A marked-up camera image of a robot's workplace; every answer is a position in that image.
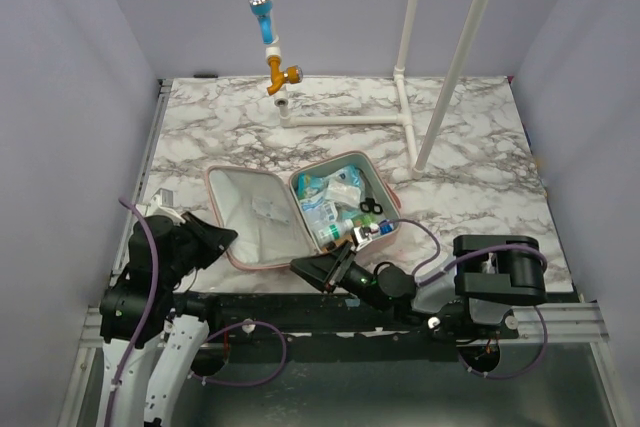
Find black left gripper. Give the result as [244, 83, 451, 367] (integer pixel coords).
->
[164, 210, 237, 286]

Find amber bottle orange cap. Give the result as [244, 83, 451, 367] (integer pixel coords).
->
[322, 241, 350, 252]

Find clear bottle green label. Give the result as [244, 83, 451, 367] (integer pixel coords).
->
[316, 219, 354, 245]

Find small green medicine box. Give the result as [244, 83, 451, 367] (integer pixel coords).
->
[351, 214, 376, 227]

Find white blue gauze packet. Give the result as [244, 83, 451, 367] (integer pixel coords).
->
[300, 195, 339, 226]

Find pink medicine kit case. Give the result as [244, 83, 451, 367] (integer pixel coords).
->
[205, 151, 401, 272]

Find small white blue bottle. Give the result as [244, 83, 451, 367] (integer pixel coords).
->
[375, 220, 394, 236]

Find metal scissors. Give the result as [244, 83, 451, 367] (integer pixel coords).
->
[359, 197, 384, 215]

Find clear zip bag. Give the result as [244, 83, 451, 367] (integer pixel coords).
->
[325, 178, 361, 208]

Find blue cotton swab packet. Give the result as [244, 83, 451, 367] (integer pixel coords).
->
[296, 173, 328, 200]

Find small blue white sachet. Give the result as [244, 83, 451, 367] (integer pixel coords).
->
[251, 197, 290, 225]

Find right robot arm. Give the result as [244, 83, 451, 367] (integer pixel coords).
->
[325, 234, 547, 339]

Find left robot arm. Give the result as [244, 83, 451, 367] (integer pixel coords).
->
[97, 210, 288, 426]

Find orange brass faucet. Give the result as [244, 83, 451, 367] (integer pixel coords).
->
[267, 56, 304, 96]

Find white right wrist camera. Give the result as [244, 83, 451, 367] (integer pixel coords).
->
[352, 223, 380, 252]

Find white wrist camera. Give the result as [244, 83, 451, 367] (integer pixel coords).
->
[352, 223, 380, 252]
[136, 188, 185, 225]

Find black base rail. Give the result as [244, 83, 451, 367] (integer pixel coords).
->
[199, 289, 521, 363]

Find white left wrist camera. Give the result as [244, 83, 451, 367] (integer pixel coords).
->
[136, 188, 185, 225]

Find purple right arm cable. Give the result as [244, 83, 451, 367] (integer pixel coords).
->
[379, 218, 549, 381]

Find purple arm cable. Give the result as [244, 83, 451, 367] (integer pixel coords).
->
[102, 197, 289, 423]
[379, 218, 549, 381]

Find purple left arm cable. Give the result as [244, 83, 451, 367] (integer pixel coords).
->
[102, 197, 289, 423]

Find blue valve handle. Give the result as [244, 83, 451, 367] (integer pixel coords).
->
[248, 0, 275, 45]

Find white PVC pipe frame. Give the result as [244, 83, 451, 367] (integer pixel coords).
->
[263, 0, 489, 179]

